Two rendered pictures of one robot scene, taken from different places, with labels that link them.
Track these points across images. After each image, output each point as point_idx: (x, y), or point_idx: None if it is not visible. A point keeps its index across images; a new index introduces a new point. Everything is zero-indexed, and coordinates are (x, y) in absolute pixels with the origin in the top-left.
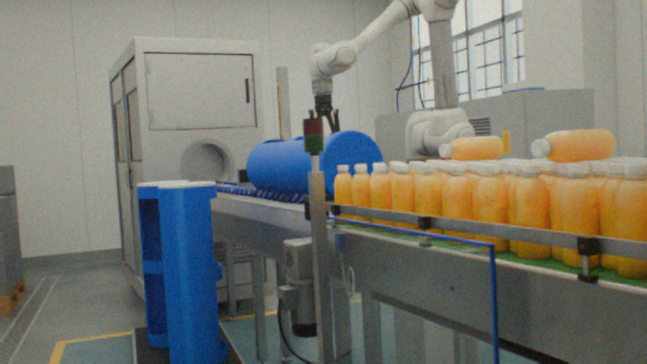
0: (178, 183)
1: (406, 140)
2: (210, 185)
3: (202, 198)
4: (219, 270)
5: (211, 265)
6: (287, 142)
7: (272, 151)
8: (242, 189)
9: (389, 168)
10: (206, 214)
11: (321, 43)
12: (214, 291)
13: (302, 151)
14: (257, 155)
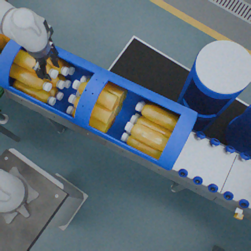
0: (238, 65)
1: (10, 174)
2: (195, 72)
3: (192, 66)
4: (184, 105)
5: (182, 93)
6: (106, 76)
7: (128, 80)
8: (229, 148)
9: (55, 199)
10: (189, 75)
11: (14, 10)
12: (179, 101)
13: (61, 49)
14: (168, 98)
